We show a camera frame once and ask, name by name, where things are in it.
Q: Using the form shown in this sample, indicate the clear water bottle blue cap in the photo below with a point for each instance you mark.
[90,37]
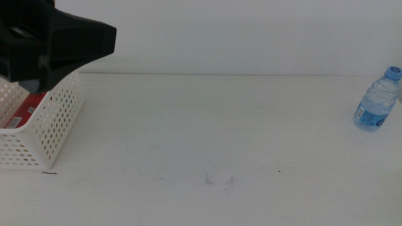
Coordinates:
[375,106]

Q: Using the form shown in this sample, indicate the red soda can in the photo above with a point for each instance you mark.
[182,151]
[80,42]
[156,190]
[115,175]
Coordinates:
[25,110]

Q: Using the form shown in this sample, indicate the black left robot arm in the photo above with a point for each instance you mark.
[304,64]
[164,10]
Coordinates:
[63,37]

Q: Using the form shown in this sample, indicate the white perforated plastic basket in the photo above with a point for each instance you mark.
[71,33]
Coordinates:
[51,163]

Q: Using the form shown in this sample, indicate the thin black thread piece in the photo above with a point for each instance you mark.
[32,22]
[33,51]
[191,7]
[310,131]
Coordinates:
[49,173]

